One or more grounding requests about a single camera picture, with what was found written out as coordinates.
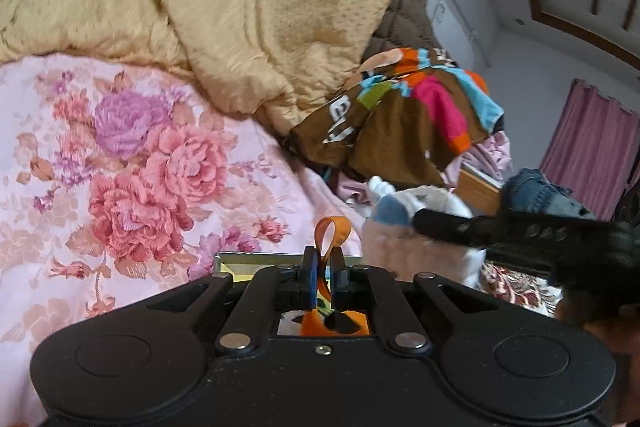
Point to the pink curtain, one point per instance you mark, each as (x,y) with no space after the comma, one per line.
(590,142)

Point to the brown down jacket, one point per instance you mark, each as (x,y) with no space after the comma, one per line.
(405,17)

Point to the pink floral bedsheet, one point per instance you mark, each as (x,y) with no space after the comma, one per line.
(50,207)

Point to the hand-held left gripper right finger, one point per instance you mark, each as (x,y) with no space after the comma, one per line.
(336,272)

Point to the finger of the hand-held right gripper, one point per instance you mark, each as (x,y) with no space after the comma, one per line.
(450,227)

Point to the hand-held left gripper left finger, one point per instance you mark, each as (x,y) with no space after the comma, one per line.
(310,269)

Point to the blue jeans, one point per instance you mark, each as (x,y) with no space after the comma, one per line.
(535,192)

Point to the brown multicoloured cloth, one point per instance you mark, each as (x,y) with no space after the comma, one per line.
(400,127)

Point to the wooden bed frame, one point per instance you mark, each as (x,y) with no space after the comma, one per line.
(477,194)

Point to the white maroon ornate cloth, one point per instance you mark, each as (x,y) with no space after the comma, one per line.
(515,284)

